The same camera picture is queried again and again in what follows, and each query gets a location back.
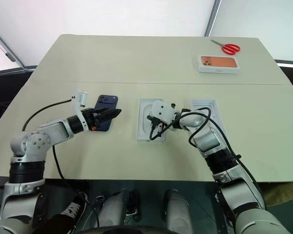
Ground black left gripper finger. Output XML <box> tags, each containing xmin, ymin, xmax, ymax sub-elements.
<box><xmin>98</xmin><ymin>114</ymin><xmax>121</xmax><ymax>122</ymax></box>
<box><xmin>97</xmin><ymin>108</ymin><xmax>123</xmax><ymax>116</ymax></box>

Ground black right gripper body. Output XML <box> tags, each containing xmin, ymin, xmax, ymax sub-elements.
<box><xmin>146</xmin><ymin>116</ymin><xmax>167</xmax><ymax>129</ymax></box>

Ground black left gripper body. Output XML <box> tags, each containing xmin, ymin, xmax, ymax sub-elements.
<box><xmin>82</xmin><ymin>108</ymin><xmax>101</xmax><ymax>132</ymax></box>

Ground dark blue phone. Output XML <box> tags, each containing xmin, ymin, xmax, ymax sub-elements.
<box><xmin>91</xmin><ymin>94</ymin><xmax>119</xmax><ymax>133</ymax></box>

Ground white phone box base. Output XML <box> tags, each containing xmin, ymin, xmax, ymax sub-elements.
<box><xmin>136</xmin><ymin>97</ymin><xmax>167</xmax><ymax>142</ymax></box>

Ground phone box with orange print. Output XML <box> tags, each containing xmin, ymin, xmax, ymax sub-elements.
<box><xmin>197</xmin><ymin>54</ymin><xmax>241</xmax><ymax>74</ymax></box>

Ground black and white shoe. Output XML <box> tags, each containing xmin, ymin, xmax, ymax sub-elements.
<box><xmin>60</xmin><ymin>192</ymin><xmax>89</xmax><ymax>221</ymax></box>

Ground grey rounded leg shell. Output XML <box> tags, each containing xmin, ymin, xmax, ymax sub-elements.
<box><xmin>165</xmin><ymin>189</ymin><xmax>195</xmax><ymax>234</ymax></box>
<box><xmin>97</xmin><ymin>189</ymin><xmax>131</xmax><ymax>234</ymax></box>

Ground yellow crumpled cloth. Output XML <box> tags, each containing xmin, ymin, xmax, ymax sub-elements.
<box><xmin>263</xmin><ymin>182</ymin><xmax>293</xmax><ymax>208</ymax></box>

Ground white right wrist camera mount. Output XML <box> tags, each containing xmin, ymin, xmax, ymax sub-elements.
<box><xmin>148</xmin><ymin>99</ymin><xmax>177</xmax><ymax>125</ymax></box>

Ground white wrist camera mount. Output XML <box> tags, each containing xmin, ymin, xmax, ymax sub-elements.
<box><xmin>70</xmin><ymin>88</ymin><xmax>89</xmax><ymax>133</ymax></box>
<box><xmin>148</xmin><ymin>99</ymin><xmax>177</xmax><ymax>125</ymax></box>

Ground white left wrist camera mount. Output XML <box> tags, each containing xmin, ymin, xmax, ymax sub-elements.
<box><xmin>70</xmin><ymin>88</ymin><xmax>89</xmax><ymax>133</ymax></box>

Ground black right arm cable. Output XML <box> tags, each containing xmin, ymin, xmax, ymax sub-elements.
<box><xmin>149</xmin><ymin>107</ymin><xmax>268</xmax><ymax>213</ymax></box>

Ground red handled scissors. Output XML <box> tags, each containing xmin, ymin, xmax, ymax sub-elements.
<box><xmin>209</xmin><ymin>39</ymin><xmax>241</xmax><ymax>55</ymax></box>

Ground grey metal frame pole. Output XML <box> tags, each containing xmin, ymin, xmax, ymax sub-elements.
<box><xmin>0</xmin><ymin>23</ymin><xmax>25</xmax><ymax>68</ymax></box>
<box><xmin>204</xmin><ymin>0</ymin><xmax>222</xmax><ymax>38</ymax></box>

